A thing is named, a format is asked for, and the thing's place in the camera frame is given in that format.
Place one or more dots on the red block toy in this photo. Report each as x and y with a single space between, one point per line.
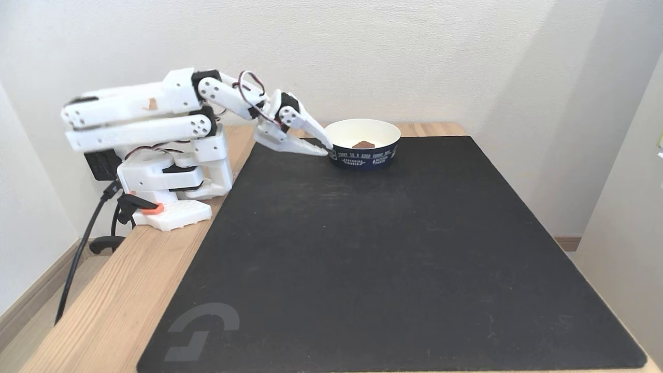
363 144

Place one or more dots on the black printed paper bowl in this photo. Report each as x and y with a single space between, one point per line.
368 158

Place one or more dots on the black desk mat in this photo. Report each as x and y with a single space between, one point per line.
388 259

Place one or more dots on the black orange table clamp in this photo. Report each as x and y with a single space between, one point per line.
137 203

